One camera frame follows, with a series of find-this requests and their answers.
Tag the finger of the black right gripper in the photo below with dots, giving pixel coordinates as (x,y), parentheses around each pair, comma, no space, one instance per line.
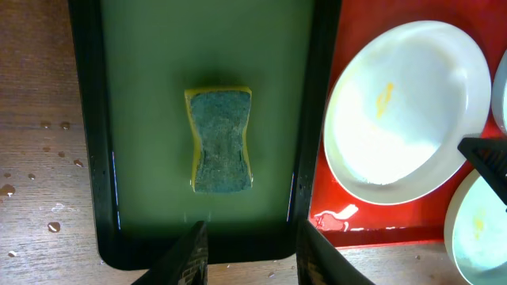
(488,156)

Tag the light blue plate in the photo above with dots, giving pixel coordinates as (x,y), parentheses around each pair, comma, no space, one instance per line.
(498,94)
(475,232)

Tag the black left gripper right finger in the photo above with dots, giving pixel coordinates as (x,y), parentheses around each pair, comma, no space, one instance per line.
(319,263)

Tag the yellow green sponge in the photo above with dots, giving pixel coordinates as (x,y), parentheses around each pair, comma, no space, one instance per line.
(219,118)

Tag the black tray with green water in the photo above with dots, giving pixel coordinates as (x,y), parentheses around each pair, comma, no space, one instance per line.
(135,60)

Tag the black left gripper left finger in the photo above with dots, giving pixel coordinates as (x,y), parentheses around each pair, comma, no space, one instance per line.
(185,264)

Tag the red plastic tray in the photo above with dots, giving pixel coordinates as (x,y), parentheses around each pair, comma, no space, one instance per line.
(349,222)

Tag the white plate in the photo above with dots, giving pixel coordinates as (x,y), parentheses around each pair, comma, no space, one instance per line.
(399,110)

